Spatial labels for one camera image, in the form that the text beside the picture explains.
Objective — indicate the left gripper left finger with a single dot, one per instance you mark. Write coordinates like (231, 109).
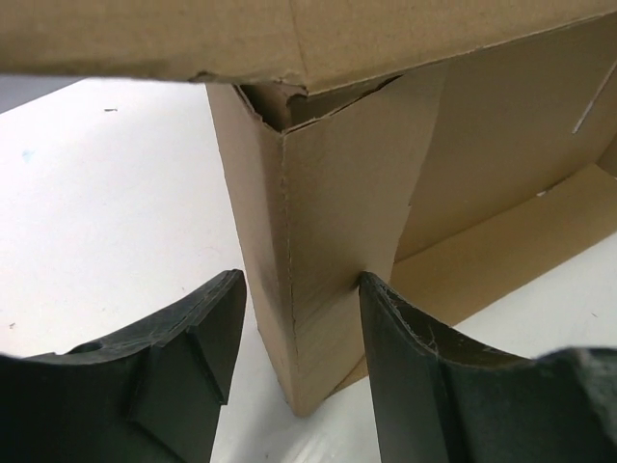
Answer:
(149, 392)

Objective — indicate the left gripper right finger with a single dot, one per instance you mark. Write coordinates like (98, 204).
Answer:
(440, 396)

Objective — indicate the large cardboard box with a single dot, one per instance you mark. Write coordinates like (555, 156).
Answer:
(324, 113)

